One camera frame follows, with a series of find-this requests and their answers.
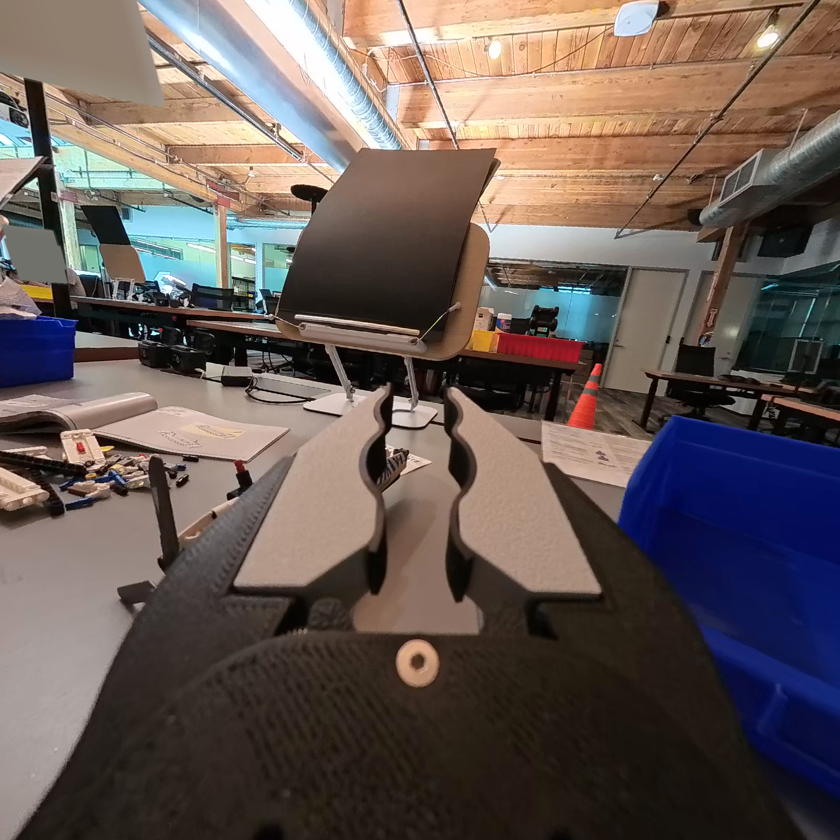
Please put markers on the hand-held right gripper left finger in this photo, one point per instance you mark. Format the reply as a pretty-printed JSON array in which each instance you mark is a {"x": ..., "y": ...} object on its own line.
[{"x": 308, "y": 518}]

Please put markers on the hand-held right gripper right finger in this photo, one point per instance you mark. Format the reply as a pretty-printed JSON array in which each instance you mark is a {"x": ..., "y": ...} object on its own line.
[{"x": 525, "y": 525}]

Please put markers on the lego helicopter model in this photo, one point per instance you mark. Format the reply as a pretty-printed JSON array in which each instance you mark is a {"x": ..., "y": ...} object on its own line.
[{"x": 163, "y": 505}]

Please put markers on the pile of small lego pieces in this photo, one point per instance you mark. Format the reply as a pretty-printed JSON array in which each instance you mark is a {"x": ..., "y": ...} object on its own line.
[{"x": 111, "y": 476}]

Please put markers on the white lego wing panel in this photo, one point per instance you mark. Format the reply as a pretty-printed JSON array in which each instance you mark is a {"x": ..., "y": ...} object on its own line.
[{"x": 13, "y": 482}]

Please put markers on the white paper sheet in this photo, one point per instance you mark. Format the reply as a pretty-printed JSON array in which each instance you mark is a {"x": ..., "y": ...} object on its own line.
[{"x": 590, "y": 449}]

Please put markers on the orange traffic cone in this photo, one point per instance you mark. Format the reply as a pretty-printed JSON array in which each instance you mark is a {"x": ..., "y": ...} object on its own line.
[{"x": 586, "y": 407}]

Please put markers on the open instruction booklet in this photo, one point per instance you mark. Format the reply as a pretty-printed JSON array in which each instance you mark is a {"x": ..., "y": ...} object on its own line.
[{"x": 197, "y": 436}]

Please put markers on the black power adapter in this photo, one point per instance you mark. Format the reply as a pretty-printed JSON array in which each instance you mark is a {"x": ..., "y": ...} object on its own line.
[{"x": 236, "y": 377}]

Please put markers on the red plastic bin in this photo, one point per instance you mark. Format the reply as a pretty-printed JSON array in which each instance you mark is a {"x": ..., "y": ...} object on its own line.
[{"x": 538, "y": 349}]

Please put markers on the yellow plastic bin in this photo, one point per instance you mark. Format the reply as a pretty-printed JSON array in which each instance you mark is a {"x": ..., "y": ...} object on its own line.
[{"x": 482, "y": 341}]

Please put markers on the black equipment stack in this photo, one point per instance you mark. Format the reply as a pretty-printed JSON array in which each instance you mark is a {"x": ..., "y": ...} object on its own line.
[{"x": 544, "y": 321}]

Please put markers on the large blue plastic bin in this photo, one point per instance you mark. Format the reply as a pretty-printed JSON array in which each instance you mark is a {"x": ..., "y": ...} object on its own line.
[{"x": 741, "y": 525}]

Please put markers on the black battery charger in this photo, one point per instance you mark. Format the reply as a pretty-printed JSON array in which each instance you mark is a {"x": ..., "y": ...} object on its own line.
[{"x": 157, "y": 358}]

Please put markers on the grey door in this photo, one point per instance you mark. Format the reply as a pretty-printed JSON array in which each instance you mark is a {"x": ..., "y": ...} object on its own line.
[{"x": 646, "y": 328}]

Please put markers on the black office chair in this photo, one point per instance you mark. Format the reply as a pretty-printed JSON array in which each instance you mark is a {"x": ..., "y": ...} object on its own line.
[{"x": 695, "y": 367}]

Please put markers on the wooden office desk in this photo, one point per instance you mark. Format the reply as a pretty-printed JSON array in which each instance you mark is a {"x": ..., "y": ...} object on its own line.
[{"x": 709, "y": 379}]

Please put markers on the book stand with black sheet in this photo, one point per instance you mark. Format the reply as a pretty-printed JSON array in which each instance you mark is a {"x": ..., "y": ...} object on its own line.
[{"x": 380, "y": 249}]

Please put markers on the small blue plastic bin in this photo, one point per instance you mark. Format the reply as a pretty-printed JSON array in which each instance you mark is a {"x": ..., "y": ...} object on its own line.
[{"x": 33, "y": 354}]

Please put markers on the white vent grille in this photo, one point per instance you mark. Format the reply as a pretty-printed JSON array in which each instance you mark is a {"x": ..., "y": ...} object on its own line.
[{"x": 748, "y": 180}]

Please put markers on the white ceiling access point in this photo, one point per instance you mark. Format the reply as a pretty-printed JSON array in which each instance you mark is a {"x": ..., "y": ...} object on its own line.
[{"x": 636, "y": 16}]

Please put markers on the black metal post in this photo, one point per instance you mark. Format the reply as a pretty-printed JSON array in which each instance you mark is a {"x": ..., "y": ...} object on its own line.
[{"x": 39, "y": 164}]

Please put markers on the large grey ceiling duct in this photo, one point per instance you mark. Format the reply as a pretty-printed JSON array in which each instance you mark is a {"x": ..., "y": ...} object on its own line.
[{"x": 262, "y": 59}]

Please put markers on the silver air duct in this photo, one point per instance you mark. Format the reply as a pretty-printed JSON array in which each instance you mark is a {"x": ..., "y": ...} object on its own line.
[{"x": 807, "y": 154}]

